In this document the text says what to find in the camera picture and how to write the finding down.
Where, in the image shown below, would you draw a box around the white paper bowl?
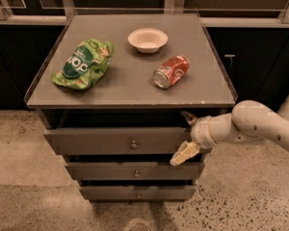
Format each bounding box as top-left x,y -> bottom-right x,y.
127,28 -> 169,54

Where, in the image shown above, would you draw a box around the grey middle drawer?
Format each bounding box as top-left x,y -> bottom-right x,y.
66,162 -> 204,181

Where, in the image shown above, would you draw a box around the green crumpled chip bag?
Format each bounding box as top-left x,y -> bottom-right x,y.
51,38 -> 114,90

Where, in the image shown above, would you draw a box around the grey drawer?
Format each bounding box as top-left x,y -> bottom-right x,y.
80,186 -> 195,201
66,162 -> 204,181
44,127 -> 191,155

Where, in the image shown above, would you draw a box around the grey drawer cabinet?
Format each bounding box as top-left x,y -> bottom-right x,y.
26,13 -> 237,188

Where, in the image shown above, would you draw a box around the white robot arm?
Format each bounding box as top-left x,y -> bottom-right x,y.
170,95 -> 289,166

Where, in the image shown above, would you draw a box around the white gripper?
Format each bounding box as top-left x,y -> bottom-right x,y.
170,111 -> 216,166

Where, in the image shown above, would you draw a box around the dark background counter cabinets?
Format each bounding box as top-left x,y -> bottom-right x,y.
0,0 -> 289,110

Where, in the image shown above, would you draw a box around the red soda can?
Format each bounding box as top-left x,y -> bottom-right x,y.
153,55 -> 190,89

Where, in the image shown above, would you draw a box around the grey top drawer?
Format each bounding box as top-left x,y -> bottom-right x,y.
44,127 -> 191,155

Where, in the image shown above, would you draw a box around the grey bottom drawer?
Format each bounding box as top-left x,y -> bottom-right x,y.
80,186 -> 195,201

